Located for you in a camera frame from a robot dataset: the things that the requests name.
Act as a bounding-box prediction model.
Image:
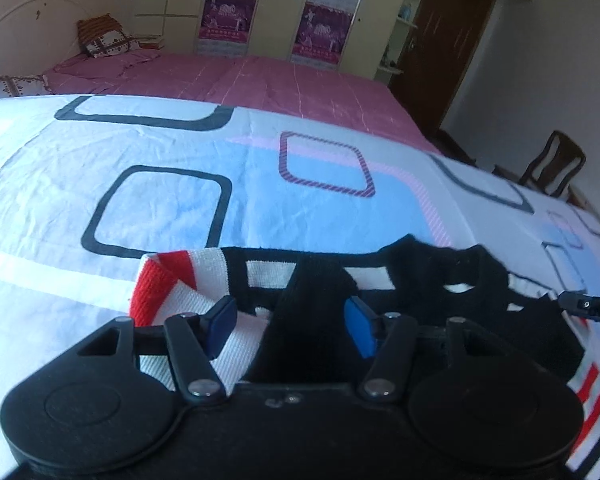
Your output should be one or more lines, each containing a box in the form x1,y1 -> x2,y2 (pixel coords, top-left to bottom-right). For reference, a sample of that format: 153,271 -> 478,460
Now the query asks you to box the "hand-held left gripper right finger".
344,296 -> 511,403

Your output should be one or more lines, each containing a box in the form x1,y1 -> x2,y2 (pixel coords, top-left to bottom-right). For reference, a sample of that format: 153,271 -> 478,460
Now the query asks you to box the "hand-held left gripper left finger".
75,296 -> 238,405

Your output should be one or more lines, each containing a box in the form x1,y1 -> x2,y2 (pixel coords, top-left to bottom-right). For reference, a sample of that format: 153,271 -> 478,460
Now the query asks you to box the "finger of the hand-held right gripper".
557,291 -> 600,320

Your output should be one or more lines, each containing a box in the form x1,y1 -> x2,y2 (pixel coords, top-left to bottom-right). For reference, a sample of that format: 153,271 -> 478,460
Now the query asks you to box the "striped knit sweater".
128,234 -> 600,476

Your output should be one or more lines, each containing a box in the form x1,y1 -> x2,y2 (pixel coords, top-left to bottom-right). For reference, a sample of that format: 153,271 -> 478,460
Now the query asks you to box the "wooden chair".
492,130 -> 587,198

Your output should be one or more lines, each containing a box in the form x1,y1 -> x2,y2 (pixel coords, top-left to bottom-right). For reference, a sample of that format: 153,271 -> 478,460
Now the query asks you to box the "printed white bed blanket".
0,92 -> 600,480

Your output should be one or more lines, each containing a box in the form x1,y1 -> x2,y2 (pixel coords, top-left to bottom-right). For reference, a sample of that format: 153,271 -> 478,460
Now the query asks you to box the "pink bed sheet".
42,52 -> 443,156

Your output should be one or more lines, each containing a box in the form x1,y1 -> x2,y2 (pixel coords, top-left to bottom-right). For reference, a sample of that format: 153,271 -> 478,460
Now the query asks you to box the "pink pillow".
54,49 -> 160,81

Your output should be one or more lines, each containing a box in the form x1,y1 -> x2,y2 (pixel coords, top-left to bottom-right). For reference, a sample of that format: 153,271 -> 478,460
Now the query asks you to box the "dark wooden door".
395,0 -> 498,133

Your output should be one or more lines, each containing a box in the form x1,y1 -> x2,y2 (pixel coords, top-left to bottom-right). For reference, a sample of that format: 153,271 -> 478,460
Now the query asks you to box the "cream corner shelf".
375,0 -> 436,83

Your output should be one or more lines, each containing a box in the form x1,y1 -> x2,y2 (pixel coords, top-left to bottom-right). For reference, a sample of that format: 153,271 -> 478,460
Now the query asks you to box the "white brown patterned pillow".
0,72 -> 53,100

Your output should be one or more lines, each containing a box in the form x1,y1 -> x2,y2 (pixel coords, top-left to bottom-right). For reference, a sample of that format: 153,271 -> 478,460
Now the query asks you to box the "cream bed headboard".
0,0 -> 108,73

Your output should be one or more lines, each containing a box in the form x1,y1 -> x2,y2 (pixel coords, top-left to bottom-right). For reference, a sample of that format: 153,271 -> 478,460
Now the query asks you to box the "purple wall poster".
198,0 -> 257,55
291,2 -> 353,65

